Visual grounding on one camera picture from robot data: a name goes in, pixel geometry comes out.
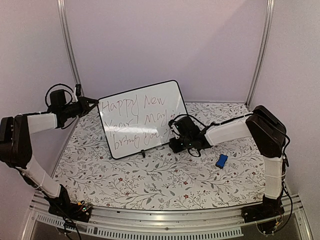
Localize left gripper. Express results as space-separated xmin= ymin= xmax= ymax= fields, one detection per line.
xmin=62 ymin=96 xmax=99 ymax=119

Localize blue whiteboard eraser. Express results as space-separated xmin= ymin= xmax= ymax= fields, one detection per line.
xmin=215 ymin=154 xmax=228 ymax=169

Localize white whiteboard black frame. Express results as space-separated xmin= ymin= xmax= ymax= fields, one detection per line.
xmin=97 ymin=80 xmax=187 ymax=160

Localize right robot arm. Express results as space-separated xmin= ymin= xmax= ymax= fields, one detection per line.
xmin=168 ymin=105 xmax=290 ymax=218

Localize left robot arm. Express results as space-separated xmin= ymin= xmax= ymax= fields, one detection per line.
xmin=0 ymin=83 xmax=99 ymax=217

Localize floral patterned table mat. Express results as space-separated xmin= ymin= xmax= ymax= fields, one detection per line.
xmin=53 ymin=111 xmax=266 ymax=211

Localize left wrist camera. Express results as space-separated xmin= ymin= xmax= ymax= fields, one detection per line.
xmin=72 ymin=84 xmax=82 ymax=102

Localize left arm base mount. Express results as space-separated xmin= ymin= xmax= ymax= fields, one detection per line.
xmin=45 ymin=197 xmax=92 ymax=223

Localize left aluminium corner post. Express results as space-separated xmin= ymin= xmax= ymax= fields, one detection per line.
xmin=56 ymin=0 xmax=81 ymax=84

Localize aluminium corner post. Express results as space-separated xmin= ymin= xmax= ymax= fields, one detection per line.
xmin=56 ymin=0 xmax=81 ymax=84
xmin=245 ymin=0 xmax=275 ymax=108

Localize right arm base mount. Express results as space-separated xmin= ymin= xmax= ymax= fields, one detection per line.
xmin=241 ymin=199 xmax=285 ymax=235

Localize front aluminium rail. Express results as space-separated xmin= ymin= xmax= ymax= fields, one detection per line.
xmin=22 ymin=193 xmax=316 ymax=240

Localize right aluminium corner post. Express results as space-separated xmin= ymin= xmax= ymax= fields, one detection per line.
xmin=245 ymin=0 xmax=275 ymax=108

